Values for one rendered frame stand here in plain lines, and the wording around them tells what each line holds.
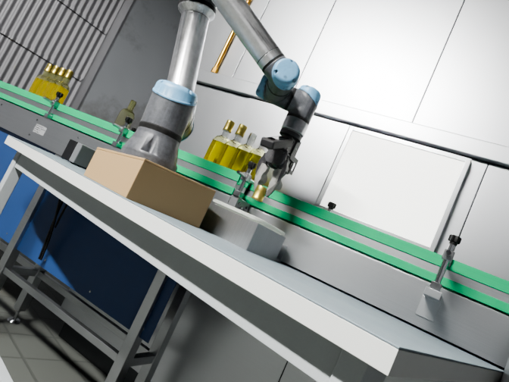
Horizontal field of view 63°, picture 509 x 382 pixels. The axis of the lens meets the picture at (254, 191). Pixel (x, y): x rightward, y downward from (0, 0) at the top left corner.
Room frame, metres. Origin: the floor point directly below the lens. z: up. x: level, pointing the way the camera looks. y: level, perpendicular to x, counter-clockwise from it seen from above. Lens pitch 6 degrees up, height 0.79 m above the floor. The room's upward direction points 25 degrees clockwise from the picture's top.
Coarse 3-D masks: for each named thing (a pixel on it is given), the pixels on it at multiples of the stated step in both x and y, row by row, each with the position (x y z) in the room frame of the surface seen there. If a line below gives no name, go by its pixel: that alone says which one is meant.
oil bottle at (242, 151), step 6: (246, 144) 1.54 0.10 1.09; (240, 150) 1.53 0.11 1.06; (246, 150) 1.52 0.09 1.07; (234, 156) 1.53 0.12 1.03; (240, 156) 1.52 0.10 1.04; (246, 156) 1.52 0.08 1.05; (234, 162) 1.53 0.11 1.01; (240, 162) 1.52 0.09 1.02; (234, 168) 1.52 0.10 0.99; (240, 168) 1.52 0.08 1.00
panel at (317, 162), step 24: (240, 120) 1.73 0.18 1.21; (264, 120) 1.68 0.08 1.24; (312, 120) 1.59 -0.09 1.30; (312, 144) 1.57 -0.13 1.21; (336, 144) 1.52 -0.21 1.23; (408, 144) 1.41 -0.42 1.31; (312, 168) 1.55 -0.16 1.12; (288, 192) 1.57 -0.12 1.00; (312, 192) 1.53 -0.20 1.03; (456, 192) 1.31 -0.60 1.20; (408, 240) 1.35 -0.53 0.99; (432, 240) 1.32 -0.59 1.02
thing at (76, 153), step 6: (72, 144) 1.62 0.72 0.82; (78, 144) 1.60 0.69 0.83; (66, 150) 1.62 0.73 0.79; (72, 150) 1.61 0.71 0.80; (78, 150) 1.59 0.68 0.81; (84, 150) 1.61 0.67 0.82; (90, 150) 1.63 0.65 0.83; (66, 156) 1.62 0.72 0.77; (72, 156) 1.60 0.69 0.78; (78, 156) 1.60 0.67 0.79; (84, 156) 1.62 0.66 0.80; (90, 156) 1.64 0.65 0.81; (72, 162) 1.62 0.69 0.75; (78, 162) 1.61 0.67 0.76; (84, 162) 1.63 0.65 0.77
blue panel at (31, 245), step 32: (0, 128) 2.01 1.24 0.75; (0, 160) 1.95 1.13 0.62; (32, 192) 1.81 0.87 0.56; (0, 224) 1.85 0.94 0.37; (32, 224) 1.76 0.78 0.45; (64, 224) 1.68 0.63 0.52; (32, 256) 1.72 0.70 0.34; (64, 256) 1.64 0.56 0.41; (96, 256) 1.57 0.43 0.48; (128, 256) 1.51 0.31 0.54; (96, 288) 1.54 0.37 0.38; (128, 288) 1.48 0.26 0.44; (128, 320) 1.45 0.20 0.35
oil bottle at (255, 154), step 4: (252, 152) 1.50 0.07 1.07; (256, 152) 1.50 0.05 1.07; (260, 152) 1.49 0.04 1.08; (248, 156) 1.51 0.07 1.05; (252, 156) 1.50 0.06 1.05; (256, 156) 1.49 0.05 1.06; (260, 156) 1.49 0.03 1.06; (248, 160) 1.50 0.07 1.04; (252, 160) 1.50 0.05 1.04; (256, 160) 1.49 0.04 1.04; (244, 164) 1.51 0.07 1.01; (244, 168) 1.51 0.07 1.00; (252, 172) 1.49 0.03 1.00; (252, 176) 1.49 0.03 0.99
